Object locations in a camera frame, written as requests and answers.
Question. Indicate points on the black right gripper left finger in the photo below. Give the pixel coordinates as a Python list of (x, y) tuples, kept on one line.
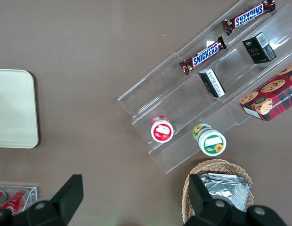
[(63, 202)]

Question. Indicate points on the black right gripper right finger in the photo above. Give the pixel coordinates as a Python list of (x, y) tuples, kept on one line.
[(207, 207)]

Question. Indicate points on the light tan wicker basket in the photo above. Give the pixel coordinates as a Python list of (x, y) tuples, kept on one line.
[(221, 166)]

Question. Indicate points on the cream plastic tray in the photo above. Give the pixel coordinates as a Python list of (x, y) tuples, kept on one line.
[(14, 108)]

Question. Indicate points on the stacked silver foil trays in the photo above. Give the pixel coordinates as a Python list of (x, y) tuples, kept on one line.
[(230, 190)]

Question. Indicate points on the clear acrylic bottle rack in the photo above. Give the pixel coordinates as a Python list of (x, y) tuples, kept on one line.
[(33, 193)]

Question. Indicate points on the green lid yogurt cup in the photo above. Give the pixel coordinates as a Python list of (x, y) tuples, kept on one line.
[(212, 143)]

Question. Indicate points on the red lid yogurt cup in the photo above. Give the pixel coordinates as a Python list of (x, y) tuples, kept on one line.
[(162, 130)]

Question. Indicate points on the clear acrylic stepped display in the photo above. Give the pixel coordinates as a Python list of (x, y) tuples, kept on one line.
[(179, 99)]

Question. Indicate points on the small black carton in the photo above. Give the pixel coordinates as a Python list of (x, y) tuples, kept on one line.
[(259, 48), (212, 83)]

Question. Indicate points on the red plaid cookie box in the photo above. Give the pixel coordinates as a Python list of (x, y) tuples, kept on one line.
[(273, 94)]

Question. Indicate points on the Snickers chocolate bar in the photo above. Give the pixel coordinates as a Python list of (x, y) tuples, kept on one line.
[(203, 56), (249, 16)]

